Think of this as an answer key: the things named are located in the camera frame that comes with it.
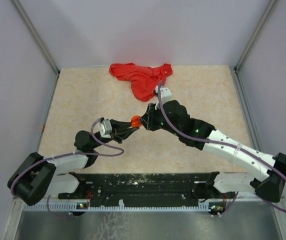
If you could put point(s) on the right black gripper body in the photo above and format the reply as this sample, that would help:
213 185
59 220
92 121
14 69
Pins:
156 119

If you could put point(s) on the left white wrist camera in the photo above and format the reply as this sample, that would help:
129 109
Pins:
105 128

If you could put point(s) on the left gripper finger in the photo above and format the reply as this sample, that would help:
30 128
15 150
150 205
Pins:
121 123
125 132

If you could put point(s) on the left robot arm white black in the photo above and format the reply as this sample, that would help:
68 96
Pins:
38 176

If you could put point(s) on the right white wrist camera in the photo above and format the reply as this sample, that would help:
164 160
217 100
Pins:
165 94

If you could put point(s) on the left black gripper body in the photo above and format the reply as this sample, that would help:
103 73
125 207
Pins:
116 136

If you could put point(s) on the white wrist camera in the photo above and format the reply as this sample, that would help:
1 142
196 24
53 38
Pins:
165 94
105 128

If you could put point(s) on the red crumpled cloth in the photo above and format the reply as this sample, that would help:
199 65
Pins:
143 79

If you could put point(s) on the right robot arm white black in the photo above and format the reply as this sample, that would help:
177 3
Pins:
260 176

